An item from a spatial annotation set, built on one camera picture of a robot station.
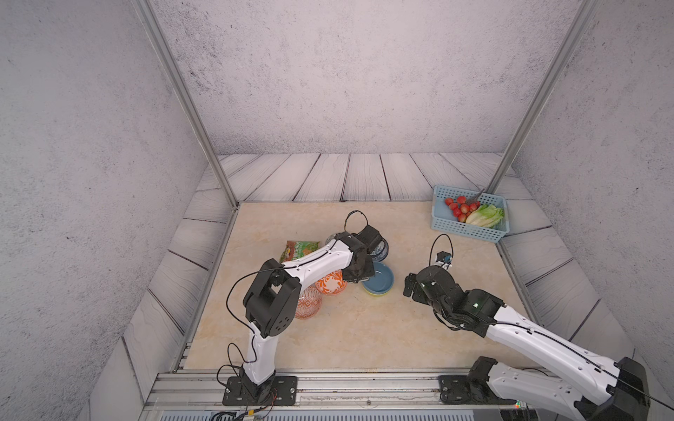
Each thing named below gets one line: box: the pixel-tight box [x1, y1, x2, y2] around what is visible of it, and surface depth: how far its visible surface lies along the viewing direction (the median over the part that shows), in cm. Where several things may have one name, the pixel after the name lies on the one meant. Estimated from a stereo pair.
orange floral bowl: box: [315, 269, 348, 296], surface depth 95 cm
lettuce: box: [465, 204, 505, 229], surface depth 109 cm
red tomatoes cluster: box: [444, 195, 481, 223], surface depth 116 cm
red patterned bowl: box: [294, 284, 323, 321], surface depth 91 cm
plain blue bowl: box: [362, 261, 395, 294], surface depth 92 cm
